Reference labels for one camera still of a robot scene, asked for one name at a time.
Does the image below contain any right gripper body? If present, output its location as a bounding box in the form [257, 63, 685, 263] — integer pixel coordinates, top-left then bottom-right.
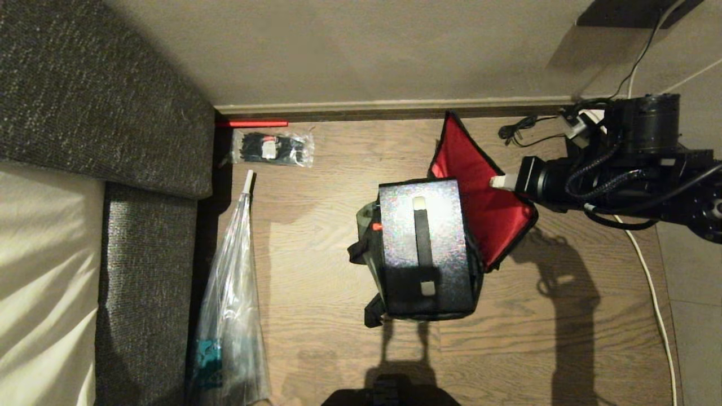
[516, 156, 570, 211]

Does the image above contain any bag lid with red lining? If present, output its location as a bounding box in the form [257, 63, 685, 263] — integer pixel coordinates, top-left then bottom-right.
[427, 111, 539, 273]

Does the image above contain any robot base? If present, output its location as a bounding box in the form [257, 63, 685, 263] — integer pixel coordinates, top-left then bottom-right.
[320, 374, 461, 406]

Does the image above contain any glittery silver case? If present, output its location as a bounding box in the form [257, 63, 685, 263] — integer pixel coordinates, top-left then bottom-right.
[377, 178, 476, 320]

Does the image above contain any white power strip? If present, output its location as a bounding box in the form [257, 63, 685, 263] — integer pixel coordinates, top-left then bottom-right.
[581, 109, 607, 134]

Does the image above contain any baseboard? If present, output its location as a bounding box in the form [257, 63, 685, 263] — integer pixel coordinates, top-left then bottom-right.
[214, 96, 618, 122]

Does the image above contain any red stick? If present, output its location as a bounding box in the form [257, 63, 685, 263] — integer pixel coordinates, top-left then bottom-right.
[217, 119, 289, 128]

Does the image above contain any transparent folded umbrella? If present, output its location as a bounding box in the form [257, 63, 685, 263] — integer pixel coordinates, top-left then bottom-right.
[188, 169, 272, 405]

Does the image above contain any grey fabric sofa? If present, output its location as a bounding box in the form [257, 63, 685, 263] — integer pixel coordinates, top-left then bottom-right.
[0, 0, 233, 406]

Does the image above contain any white cushion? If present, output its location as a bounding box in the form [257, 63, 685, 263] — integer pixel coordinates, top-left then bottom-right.
[0, 160, 108, 406]

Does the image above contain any thin black floor cable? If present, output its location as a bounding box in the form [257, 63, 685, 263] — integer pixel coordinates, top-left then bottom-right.
[498, 114, 565, 148]

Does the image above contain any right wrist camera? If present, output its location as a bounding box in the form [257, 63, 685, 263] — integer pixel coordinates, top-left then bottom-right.
[558, 112, 591, 148]

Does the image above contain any thin white wall cable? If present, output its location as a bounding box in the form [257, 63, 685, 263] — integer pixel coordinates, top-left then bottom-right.
[627, 0, 686, 98]
[660, 56, 722, 95]

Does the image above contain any white floor cable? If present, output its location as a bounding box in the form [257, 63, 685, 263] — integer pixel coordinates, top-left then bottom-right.
[614, 214, 679, 406]

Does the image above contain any thin black wall cable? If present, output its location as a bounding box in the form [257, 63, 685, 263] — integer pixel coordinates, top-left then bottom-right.
[611, 0, 677, 101]

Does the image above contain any dark wall shelf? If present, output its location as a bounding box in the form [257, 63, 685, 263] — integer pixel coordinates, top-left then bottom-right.
[576, 0, 706, 29]

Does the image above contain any plastic bag of cable ties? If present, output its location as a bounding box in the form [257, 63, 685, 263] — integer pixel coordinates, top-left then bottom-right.
[231, 130, 315, 169]

